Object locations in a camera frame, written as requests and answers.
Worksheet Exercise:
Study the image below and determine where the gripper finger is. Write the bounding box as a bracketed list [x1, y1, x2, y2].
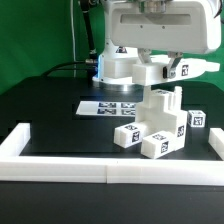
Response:
[138, 48, 152, 64]
[167, 52, 183, 78]

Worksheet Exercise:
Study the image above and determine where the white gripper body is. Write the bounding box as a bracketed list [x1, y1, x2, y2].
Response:
[110, 0, 221, 54]

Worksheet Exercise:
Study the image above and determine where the white chair back part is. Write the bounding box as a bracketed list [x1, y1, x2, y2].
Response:
[98, 55, 220, 86]

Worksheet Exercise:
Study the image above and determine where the white chair seat part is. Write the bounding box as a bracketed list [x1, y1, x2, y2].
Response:
[135, 86, 187, 150]

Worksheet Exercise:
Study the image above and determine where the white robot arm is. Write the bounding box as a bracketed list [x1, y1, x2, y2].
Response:
[80, 0, 223, 86]

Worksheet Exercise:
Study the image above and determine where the white tagged cube right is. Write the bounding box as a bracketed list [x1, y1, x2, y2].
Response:
[188, 110, 206, 128]

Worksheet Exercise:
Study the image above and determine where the white sheet with tags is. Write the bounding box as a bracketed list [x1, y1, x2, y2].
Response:
[76, 101, 136, 117]

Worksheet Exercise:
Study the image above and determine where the black cable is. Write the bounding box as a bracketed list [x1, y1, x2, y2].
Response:
[40, 0, 101, 78]

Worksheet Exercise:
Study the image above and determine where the white cable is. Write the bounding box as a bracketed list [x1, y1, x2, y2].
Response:
[69, 0, 78, 78]

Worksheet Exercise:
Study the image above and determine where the white U-shaped obstacle frame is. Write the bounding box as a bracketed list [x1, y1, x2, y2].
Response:
[0, 123, 224, 186]

